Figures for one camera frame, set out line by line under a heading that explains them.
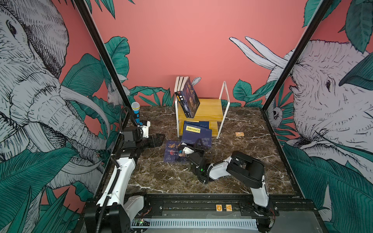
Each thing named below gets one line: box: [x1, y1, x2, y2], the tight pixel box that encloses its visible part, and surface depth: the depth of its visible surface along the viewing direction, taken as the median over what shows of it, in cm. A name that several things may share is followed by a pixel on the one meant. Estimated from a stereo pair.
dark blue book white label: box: [184, 120, 210, 130], surface depth 103 cm
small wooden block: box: [235, 132, 245, 137], surface depth 106 cm
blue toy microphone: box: [131, 101, 144, 126], surface depth 91 cm
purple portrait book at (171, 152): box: [163, 140, 190, 164], surface depth 94 cm
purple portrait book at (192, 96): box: [182, 76, 201, 119], surface depth 87 cm
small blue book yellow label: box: [181, 123, 213, 148], surface depth 91 cm
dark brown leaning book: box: [174, 75, 181, 94], surface depth 78 cm
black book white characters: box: [173, 76, 193, 119], surface depth 80 cm
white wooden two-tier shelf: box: [174, 81, 231, 140], surface depth 92 cm
